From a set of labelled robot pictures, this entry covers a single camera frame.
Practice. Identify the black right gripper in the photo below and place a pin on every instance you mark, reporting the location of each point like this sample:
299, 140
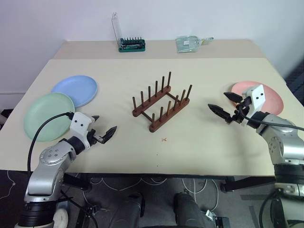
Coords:
242, 110

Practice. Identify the clear bag of metal parts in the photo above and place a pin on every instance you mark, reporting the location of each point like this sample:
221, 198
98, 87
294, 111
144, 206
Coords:
187, 44

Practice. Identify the green plastic plate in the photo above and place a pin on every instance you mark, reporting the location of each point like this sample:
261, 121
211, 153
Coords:
45, 116

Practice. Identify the dark rounded shape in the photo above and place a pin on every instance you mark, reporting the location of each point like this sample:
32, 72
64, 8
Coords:
187, 210

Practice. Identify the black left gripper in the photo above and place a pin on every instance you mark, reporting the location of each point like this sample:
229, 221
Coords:
93, 140

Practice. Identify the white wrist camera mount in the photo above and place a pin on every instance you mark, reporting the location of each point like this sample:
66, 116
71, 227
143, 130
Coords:
79, 126
257, 97

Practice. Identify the blue plastic plate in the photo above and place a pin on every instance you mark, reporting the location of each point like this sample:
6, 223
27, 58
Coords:
76, 88

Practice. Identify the dark box by wall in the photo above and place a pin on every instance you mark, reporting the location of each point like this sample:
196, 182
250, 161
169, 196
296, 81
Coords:
6, 116

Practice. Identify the black table frame bar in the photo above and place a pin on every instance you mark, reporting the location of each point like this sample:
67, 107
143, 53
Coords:
249, 184
77, 181

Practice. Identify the black ribbed object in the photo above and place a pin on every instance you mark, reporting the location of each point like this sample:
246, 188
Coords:
295, 83

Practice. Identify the white round caster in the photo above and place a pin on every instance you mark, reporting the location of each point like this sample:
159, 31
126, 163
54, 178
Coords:
60, 217

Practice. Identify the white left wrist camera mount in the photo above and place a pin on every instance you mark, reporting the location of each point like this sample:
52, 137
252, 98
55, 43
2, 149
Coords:
79, 126

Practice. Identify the metal and black clamp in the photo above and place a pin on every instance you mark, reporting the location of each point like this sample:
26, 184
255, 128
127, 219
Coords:
218, 219

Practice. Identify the green screwdriver bit set case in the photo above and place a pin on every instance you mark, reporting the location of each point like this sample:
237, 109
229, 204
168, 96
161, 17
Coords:
131, 47

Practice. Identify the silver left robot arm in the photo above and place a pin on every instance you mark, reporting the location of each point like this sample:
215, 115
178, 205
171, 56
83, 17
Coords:
47, 171

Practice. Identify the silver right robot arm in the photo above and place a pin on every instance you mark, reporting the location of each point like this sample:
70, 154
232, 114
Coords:
285, 142

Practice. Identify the red plastic plate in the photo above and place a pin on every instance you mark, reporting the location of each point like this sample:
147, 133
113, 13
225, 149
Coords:
273, 99

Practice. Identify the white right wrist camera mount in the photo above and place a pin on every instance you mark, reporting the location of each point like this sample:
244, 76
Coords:
257, 97

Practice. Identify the wooden dish rack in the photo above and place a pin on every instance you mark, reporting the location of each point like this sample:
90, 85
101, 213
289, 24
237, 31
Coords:
166, 118

